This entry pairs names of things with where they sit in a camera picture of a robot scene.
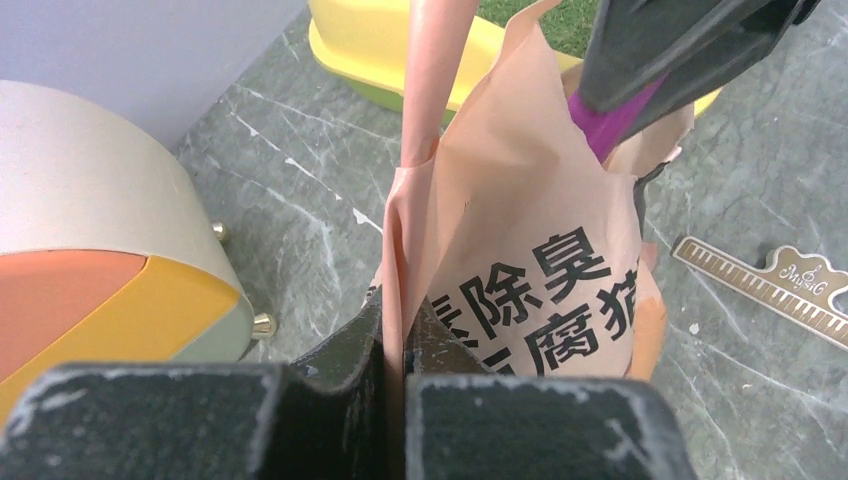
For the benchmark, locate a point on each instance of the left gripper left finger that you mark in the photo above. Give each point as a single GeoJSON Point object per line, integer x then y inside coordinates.
{"type": "Point", "coordinates": [320, 417]}

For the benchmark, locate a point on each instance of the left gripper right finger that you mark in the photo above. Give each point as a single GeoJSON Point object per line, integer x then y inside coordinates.
{"type": "Point", "coordinates": [464, 421]}

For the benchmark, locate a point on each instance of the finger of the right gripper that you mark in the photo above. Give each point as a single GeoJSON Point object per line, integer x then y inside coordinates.
{"type": "Point", "coordinates": [742, 45]}
{"type": "Point", "coordinates": [634, 43]}

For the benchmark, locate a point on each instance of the magenta plastic scoop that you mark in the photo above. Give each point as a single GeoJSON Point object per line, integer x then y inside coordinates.
{"type": "Point", "coordinates": [604, 130]}

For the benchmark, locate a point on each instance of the pink cat litter bag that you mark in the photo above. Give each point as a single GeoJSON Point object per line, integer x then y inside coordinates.
{"type": "Point", "coordinates": [526, 245]}

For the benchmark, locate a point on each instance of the torn bag top strip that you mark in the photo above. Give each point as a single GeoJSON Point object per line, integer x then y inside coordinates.
{"type": "Point", "coordinates": [799, 287]}

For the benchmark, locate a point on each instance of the white orange cylindrical bin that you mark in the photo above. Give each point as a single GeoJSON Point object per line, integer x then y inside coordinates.
{"type": "Point", "coordinates": [107, 254]}

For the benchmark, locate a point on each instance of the yellow green litter box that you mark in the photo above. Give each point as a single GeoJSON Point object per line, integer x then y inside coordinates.
{"type": "Point", "coordinates": [364, 42]}

